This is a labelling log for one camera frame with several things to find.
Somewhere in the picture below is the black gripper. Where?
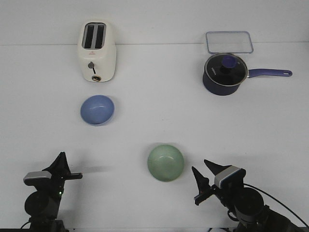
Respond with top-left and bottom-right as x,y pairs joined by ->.
43,152 -> 83,193
191,159 -> 232,207

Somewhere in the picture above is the green bowl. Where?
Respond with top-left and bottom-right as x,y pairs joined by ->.
147,144 -> 184,182

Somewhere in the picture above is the blue bowl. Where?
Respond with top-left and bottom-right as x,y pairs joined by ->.
80,95 -> 115,126

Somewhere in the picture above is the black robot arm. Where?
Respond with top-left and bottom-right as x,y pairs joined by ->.
23,152 -> 83,232
192,160 -> 303,232

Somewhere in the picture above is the dark blue saucepan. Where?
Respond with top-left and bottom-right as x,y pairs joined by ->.
203,69 -> 293,96

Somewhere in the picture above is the glass pot lid blue knob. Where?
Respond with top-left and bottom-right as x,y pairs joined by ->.
205,53 -> 248,87

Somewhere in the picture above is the white two-slot toaster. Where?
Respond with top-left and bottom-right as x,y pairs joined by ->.
77,19 -> 116,82

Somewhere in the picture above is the clear plastic container lid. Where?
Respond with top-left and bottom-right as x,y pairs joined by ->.
205,31 -> 253,54

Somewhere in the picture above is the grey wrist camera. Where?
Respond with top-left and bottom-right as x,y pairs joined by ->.
214,166 -> 246,189
23,171 -> 52,186

